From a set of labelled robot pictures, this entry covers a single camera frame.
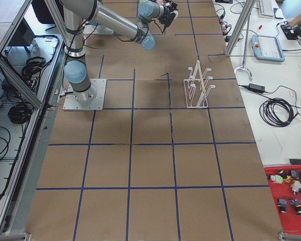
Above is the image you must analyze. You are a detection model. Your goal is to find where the white keyboard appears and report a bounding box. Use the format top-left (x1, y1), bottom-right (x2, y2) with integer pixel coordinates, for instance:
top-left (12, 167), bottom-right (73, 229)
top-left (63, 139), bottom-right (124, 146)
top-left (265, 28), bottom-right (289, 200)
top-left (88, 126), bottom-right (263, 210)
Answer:
top-left (257, 0), bottom-right (274, 18)

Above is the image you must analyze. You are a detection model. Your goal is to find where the white plastic cup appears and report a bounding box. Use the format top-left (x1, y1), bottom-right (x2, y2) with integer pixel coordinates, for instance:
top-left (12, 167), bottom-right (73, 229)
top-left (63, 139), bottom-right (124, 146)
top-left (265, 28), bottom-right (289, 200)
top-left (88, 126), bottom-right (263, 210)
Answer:
top-left (171, 10), bottom-right (178, 19)

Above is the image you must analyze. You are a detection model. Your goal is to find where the white wire cup rack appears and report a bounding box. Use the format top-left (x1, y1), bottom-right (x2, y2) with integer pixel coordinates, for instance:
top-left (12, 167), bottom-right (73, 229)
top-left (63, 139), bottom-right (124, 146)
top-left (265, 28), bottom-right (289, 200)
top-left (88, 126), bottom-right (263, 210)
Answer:
top-left (183, 60), bottom-right (216, 109)

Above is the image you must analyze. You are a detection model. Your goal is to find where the aluminium frame post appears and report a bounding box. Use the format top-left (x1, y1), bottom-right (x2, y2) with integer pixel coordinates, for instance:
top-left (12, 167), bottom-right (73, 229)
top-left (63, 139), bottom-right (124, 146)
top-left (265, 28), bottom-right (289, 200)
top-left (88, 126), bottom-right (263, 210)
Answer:
top-left (225, 0), bottom-right (255, 57)

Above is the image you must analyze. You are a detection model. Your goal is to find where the black power adapter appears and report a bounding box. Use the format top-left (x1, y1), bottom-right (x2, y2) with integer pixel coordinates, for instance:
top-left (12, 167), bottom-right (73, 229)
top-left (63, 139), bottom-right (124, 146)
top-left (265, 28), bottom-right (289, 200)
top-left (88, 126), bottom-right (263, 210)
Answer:
top-left (248, 83), bottom-right (265, 93)

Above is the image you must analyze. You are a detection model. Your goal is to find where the red parts bin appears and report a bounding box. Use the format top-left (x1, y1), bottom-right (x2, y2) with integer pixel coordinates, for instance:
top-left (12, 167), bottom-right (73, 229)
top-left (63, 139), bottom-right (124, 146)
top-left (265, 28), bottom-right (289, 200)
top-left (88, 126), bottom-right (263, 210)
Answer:
top-left (264, 165), bottom-right (301, 235)

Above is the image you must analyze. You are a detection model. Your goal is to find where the coiled black cable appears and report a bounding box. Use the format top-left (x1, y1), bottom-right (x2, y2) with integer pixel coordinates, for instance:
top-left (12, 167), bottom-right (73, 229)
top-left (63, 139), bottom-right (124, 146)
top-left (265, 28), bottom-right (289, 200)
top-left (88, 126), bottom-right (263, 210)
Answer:
top-left (259, 97), bottom-right (294, 127)

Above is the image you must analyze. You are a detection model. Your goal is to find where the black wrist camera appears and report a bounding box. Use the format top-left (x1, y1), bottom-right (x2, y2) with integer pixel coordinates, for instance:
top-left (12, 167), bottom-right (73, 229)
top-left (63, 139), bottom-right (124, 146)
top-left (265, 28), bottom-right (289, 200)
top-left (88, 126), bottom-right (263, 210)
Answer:
top-left (163, 15), bottom-right (176, 28)

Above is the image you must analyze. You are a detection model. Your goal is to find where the blue teach pendant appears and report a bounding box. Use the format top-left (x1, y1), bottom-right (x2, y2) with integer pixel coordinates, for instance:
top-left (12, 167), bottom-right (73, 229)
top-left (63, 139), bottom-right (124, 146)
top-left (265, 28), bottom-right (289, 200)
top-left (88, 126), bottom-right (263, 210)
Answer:
top-left (251, 34), bottom-right (285, 62)

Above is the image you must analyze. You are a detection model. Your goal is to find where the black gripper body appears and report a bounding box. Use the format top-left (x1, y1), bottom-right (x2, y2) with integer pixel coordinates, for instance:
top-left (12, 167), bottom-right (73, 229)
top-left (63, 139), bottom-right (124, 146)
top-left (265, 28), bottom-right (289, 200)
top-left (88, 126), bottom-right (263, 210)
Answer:
top-left (162, 2), bottom-right (175, 18)

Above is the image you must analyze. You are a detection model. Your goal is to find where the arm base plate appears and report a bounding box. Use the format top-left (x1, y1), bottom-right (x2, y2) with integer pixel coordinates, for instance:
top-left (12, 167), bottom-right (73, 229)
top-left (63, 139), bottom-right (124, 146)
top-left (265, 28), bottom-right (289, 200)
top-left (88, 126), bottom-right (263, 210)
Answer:
top-left (63, 79), bottom-right (107, 111)

